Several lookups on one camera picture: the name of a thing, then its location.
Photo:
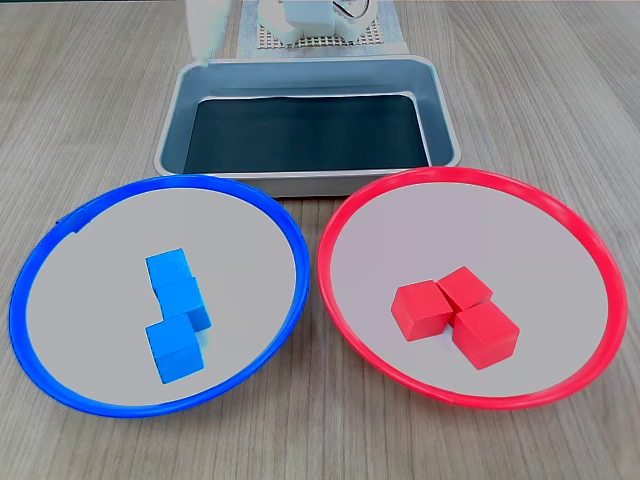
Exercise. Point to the blue wooden cube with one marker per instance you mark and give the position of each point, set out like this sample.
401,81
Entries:
167,265
180,300
175,350

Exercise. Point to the red wooden cube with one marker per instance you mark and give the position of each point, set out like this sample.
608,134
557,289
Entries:
465,287
420,310
485,335

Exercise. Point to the black tray liner mat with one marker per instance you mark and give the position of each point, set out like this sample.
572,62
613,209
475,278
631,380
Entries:
300,135

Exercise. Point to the silver metal tray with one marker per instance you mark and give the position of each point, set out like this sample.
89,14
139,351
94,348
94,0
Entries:
440,125

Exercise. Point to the white dish blue rim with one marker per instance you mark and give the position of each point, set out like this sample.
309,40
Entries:
100,280

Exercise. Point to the white dish red rim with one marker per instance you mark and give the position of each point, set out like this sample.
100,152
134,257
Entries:
540,250

